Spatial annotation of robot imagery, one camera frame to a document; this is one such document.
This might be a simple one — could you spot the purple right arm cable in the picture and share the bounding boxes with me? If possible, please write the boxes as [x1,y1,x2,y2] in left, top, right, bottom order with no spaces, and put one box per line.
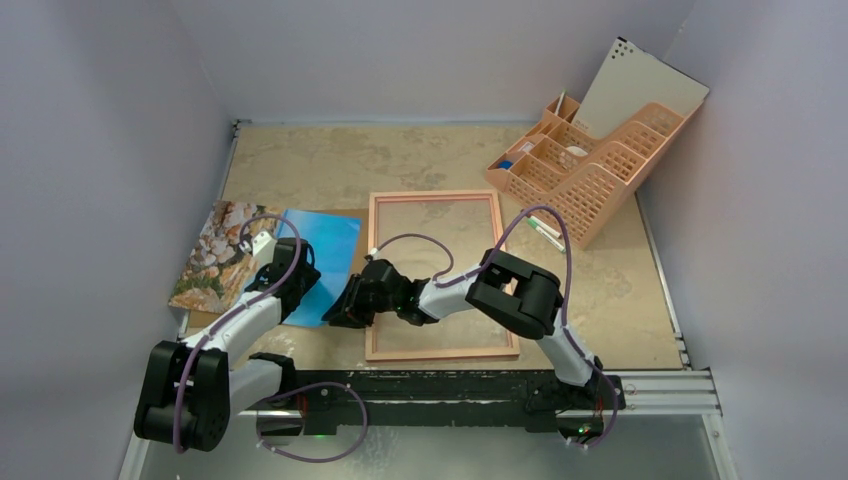
[370,205,625,450]

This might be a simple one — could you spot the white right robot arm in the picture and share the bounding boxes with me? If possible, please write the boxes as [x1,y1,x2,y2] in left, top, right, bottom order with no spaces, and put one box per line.
[322,249,624,411]

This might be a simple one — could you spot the grey perforated board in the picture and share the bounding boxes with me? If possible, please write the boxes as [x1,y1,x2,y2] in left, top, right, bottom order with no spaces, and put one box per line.
[571,37,709,138]

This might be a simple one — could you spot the green white pen upright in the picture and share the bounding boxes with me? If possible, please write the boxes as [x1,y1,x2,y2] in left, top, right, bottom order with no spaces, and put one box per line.
[554,89,567,116]

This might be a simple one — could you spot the white tape roll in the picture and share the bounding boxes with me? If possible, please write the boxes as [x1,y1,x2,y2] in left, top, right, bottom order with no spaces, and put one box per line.
[565,145,588,157]

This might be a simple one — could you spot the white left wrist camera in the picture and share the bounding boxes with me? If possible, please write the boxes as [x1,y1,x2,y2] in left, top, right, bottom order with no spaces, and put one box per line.
[251,230,277,266]

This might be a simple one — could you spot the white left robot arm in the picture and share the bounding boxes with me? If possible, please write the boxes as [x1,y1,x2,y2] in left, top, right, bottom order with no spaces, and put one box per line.
[133,236,320,453]

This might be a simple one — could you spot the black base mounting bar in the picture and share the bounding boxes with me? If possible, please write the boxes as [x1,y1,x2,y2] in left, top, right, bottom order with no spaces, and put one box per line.
[243,370,626,440]

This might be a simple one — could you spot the pink picture frame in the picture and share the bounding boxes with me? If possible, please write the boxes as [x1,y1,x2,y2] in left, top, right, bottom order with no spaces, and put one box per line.
[365,190,520,362]

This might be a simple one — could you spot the green marker pen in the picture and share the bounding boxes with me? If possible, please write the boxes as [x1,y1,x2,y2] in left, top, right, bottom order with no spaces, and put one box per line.
[526,218,565,253]

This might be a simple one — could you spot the brown cardboard backing board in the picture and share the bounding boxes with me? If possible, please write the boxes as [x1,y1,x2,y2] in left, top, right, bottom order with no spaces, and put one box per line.
[188,207,372,329]

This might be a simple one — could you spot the clear glass sheet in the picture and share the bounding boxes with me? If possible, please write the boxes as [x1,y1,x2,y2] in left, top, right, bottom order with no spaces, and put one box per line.
[374,200,510,353]

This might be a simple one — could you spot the beach landscape photo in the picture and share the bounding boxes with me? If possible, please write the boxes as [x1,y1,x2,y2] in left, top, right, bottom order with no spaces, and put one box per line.
[167,200,363,329]

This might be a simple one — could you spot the aluminium rail frame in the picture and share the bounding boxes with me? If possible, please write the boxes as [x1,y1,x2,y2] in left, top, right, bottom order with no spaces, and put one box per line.
[119,119,740,480]

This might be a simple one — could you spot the orange plastic desk organizer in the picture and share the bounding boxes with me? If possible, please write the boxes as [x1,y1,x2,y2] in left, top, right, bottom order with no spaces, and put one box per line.
[484,97,690,248]

